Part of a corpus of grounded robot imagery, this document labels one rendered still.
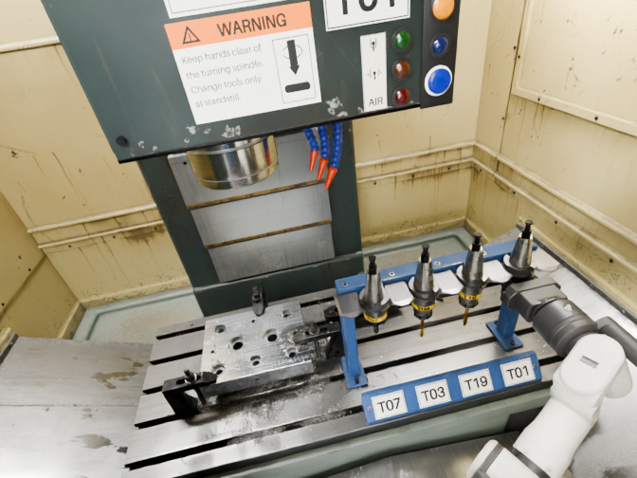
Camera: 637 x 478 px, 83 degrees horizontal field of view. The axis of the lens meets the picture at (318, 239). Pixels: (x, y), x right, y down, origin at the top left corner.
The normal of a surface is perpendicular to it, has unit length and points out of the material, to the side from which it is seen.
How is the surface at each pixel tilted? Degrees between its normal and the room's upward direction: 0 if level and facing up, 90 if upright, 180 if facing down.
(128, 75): 90
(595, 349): 29
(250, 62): 90
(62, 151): 90
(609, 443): 24
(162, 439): 0
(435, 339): 0
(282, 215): 90
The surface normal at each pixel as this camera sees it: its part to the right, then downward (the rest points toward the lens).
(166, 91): 0.18, 0.54
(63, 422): 0.29, -0.82
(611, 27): -0.98, 0.21
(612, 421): -0.51, -0.66
